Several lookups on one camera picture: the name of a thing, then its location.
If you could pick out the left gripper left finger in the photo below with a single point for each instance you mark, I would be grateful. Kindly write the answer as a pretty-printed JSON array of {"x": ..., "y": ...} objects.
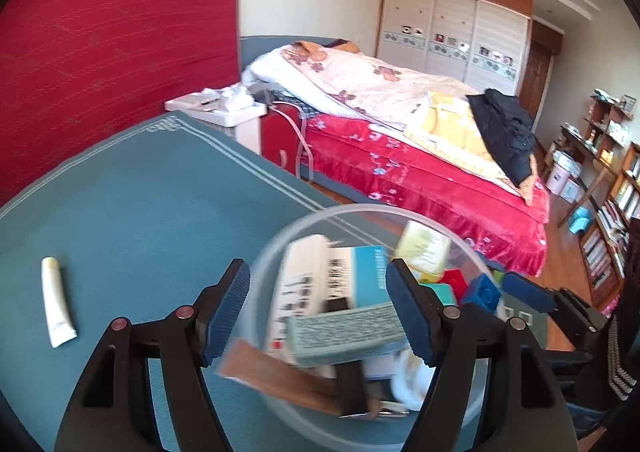
[{"x": 111, "y": 408}]

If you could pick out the black jacket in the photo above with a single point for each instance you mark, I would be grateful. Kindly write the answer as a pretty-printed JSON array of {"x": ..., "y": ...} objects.
[{"x": 506, "y": 129}]

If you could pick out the wooden bookshelf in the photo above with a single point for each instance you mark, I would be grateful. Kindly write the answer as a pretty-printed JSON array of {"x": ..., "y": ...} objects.
[{"x": 603, "y": 164}]

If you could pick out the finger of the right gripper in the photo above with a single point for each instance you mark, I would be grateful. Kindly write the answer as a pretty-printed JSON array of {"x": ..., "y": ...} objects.
[{"x": 529, "y": 293}]

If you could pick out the red bedside cabinet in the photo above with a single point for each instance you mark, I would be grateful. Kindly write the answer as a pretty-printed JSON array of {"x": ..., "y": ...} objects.
[{"x": 282, "y": 136}]

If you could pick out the red upright mattress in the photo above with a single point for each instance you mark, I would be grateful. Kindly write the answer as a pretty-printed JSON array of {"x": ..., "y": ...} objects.
[{"x": 75, "y": 72}]

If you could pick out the red building block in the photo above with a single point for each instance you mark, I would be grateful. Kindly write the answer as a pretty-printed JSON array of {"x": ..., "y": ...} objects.
[{"x": 455, "y": 279}]

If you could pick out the blue building block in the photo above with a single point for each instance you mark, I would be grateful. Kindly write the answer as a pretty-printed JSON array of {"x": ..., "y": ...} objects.
[{"x": 483, "y": 292}]

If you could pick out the white sliding wardrobe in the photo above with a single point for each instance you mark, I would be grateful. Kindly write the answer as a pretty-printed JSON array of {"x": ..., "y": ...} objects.
[{"x": 482, "y": 43}]

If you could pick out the teal table mat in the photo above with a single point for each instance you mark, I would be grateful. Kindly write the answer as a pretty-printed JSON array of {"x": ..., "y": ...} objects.
[{"x": 139, "y": 224}]

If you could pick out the teal small medicine box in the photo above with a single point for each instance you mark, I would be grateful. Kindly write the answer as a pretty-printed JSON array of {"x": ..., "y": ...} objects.
[{"x": 345, "y": 336}]

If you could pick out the white medicine box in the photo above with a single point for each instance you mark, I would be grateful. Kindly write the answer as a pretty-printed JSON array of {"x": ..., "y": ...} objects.
[{"x": 299, "y": 289}]

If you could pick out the teal Glide floss box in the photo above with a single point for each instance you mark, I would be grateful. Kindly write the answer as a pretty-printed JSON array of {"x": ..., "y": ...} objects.
[{"x": 444, "y": 293}]

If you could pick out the white heater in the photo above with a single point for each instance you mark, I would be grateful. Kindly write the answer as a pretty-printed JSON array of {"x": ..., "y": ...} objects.
[{"x": 232, "y": 110}]

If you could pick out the black lipstick tube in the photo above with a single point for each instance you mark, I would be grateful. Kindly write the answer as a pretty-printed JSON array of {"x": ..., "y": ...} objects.
[{"x": 351, "y": 390}]

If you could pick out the floral pink quilt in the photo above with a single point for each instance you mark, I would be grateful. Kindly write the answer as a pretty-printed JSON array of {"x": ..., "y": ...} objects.
[{"x": 348, "y": 84}]

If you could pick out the clear plastic bowl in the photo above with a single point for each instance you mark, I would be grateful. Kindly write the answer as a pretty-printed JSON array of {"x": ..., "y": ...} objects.
[{"x": 346, "y": 226}]

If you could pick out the yellow blanket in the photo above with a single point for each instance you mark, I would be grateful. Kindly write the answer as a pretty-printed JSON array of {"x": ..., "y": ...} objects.
[{"x": 444, "y": 126}]

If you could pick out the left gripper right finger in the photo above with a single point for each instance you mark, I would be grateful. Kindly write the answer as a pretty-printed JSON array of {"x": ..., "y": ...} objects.
[{"x": 523, "y": 407}]

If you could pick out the yellow green medicine box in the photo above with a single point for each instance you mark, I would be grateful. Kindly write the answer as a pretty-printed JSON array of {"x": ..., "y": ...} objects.
[{"x": 424, "y": 250}]

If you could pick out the rose gold cosmetic tube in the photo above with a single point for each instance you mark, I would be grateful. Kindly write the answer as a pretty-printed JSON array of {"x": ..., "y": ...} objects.
[{"x": 253, "y": 368}]

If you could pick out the blue white vitamin D2 box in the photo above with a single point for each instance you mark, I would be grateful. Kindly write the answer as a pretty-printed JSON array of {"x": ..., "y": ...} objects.
[{"x": 357, "y": 274}]

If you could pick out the white cream tube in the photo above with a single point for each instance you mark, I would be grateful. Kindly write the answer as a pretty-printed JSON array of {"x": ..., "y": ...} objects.
[{"x": 59, "y": 322}]

